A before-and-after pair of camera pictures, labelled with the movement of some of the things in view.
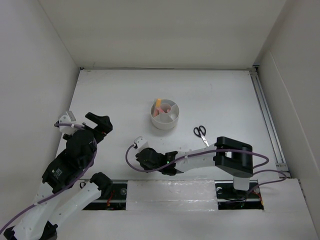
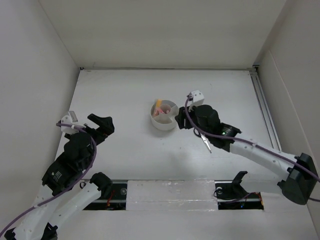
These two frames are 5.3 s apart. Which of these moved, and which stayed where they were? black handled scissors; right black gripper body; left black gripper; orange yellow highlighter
Moved: right black gripper body
Stayed: orange yellow highlighter; black handled scissors; left black gripper
